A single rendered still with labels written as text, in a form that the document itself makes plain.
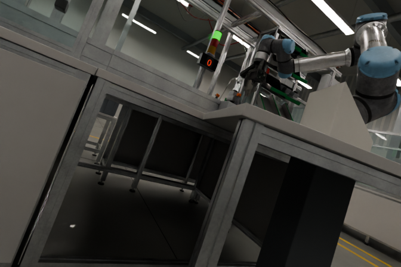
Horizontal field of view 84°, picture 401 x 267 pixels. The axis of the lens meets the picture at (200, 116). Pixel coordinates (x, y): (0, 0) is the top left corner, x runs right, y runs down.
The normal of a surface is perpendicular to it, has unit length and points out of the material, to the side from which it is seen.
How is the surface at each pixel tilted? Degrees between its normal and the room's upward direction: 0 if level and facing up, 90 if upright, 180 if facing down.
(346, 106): 90
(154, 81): 90
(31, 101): 90
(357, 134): 90
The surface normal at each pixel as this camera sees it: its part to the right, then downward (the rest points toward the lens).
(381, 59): -0.33, -0.70
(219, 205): 0.15, -0.03
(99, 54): 0.48, 0.10
